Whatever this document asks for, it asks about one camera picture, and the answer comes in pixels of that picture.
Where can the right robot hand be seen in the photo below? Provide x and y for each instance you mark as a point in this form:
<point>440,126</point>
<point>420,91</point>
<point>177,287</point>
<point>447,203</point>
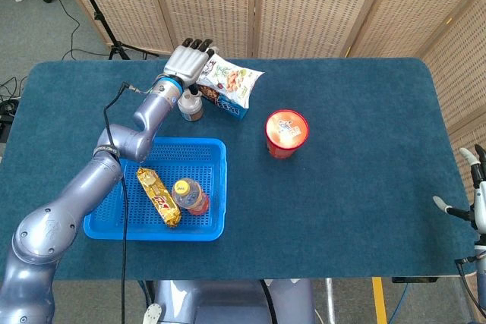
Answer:
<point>480,210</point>

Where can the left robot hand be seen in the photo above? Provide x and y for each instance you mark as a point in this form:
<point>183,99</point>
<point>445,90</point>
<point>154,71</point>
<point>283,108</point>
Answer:
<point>186,62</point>

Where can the white snack bag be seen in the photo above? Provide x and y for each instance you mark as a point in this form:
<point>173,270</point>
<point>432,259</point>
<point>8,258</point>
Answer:
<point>231,77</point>

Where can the orange drink bottle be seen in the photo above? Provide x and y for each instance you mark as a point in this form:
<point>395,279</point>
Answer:
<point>190,197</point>

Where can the yellow snack packet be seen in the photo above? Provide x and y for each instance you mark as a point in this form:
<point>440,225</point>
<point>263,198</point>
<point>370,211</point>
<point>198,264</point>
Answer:
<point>159,199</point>

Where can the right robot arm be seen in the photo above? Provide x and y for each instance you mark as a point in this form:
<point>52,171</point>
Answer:
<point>481,290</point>

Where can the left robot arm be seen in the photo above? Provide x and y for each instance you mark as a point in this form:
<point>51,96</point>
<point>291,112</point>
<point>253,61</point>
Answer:
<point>76,206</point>

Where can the blue chocolate cookie box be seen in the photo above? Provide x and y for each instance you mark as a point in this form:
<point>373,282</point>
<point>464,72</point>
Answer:
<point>231,109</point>

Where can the black tripod stand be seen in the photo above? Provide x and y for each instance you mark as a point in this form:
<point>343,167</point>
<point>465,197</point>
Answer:
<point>106,28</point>

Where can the black box under table edge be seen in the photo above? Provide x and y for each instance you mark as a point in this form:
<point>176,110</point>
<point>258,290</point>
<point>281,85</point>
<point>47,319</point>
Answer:
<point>414,279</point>

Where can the orange instant noodle cup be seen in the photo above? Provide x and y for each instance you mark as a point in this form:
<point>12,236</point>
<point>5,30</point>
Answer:
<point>286,134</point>

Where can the wicker folding screen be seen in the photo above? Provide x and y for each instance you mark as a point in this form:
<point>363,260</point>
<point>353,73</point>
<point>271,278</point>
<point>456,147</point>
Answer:
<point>303,5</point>

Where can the teal table cloth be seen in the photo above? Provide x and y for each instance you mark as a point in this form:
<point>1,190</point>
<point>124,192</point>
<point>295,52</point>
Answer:
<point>341,206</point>

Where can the blue perforated plastic basket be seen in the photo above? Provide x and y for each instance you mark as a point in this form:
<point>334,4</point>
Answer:
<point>197,229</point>

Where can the grey robot torso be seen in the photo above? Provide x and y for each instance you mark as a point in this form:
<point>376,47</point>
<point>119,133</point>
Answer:
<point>228,301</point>

